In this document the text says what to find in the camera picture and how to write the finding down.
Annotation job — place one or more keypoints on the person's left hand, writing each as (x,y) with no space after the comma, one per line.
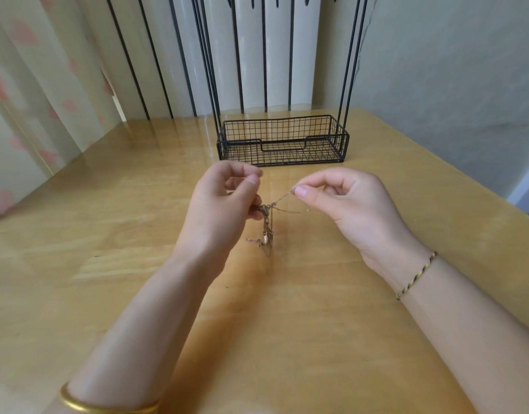
(217,215)

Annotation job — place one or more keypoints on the person's right hand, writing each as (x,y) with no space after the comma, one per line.
(359,211)

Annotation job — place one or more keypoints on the person's right forearm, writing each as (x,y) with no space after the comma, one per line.
(476,340)

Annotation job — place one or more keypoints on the person's left forearm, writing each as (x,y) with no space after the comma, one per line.
(131,345)

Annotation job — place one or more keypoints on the white black-striped curtain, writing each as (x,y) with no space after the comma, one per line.
(183,56)

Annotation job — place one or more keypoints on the pink floral curtain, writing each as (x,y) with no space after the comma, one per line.
(36,95)

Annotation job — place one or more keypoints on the gold bangle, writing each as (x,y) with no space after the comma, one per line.
(75,402)

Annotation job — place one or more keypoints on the white door frame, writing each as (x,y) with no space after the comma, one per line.
(526,187)

